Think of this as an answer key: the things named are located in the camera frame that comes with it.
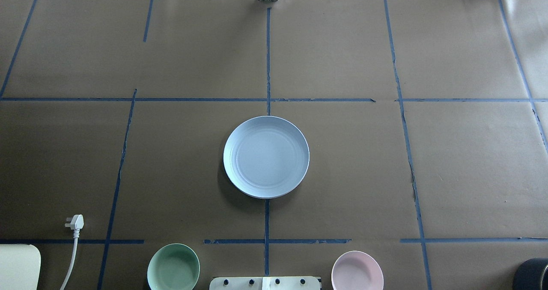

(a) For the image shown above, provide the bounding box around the toaster plug and cord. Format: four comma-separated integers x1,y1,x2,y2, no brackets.
59,214,85,290

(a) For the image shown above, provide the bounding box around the blue plate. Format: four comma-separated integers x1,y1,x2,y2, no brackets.
222,116,310,200

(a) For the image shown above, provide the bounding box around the green bowl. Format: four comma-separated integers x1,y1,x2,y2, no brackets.
147,243,200,290

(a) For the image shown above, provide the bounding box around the pink bowl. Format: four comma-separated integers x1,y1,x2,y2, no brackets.
331,251,385,290

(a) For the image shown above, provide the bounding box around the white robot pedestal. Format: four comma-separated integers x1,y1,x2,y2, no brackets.
209,276,322,290

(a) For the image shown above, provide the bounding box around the cream toaster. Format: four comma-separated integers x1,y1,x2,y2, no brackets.
0,244,41,290

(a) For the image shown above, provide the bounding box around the dark blue saucepan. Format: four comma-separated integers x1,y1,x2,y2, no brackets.
512,257,548,290

